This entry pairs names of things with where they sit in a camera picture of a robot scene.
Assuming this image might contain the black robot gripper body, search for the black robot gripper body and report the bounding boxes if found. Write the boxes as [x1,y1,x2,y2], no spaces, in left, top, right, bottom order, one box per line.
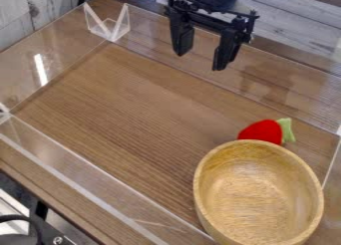
[169,0,259,34]

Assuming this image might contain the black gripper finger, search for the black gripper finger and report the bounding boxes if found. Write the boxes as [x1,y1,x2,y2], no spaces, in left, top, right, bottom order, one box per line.
[170,10,194,56]
[211,28,241,71]

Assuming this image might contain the red plush strawberry toy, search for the red plush strawberry toy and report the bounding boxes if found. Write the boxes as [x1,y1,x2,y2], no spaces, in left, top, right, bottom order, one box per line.
[237,118,296,145]

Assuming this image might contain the oval wooden bowl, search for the oval wooden bowl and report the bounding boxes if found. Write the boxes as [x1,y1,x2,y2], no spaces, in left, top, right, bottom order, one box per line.
[193,140,324,245]

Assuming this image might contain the clear acrylic enclosure walls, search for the clear acrylic enclosure walls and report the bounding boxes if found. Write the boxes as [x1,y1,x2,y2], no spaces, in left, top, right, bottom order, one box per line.
[0,0,341,245]

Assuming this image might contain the black cable lower left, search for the black cable lower left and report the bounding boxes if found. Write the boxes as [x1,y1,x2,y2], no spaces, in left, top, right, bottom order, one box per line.
[0,214,46,245]

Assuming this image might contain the black metal bracket with bolt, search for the black metal bracket with bolt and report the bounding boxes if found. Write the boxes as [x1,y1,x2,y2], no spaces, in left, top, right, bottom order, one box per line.
[29,201,78,245]

